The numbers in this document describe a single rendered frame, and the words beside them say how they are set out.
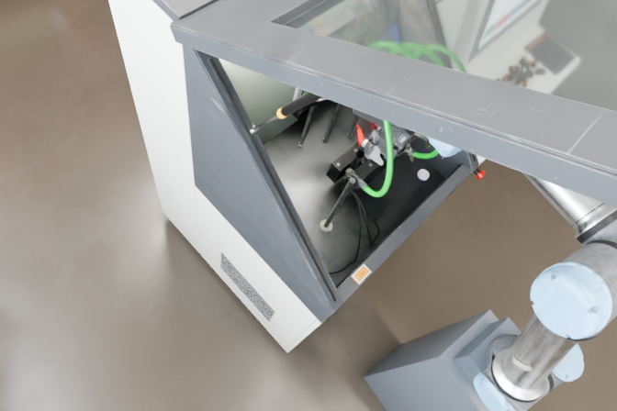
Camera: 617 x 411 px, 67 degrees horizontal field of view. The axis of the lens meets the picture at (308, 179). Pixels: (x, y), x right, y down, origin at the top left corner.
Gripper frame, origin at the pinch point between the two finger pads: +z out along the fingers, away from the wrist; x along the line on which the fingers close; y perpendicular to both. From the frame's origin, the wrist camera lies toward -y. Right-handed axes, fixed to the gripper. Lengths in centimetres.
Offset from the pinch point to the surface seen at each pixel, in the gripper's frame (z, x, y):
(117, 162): 111, -32, -100
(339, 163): 13.2, -1.0, -5.9
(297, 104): -42, -31, -6
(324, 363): 111, -22, 38
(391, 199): 28.4, 11.9, 11.2
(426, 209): 16.5, 10.6, 21.4
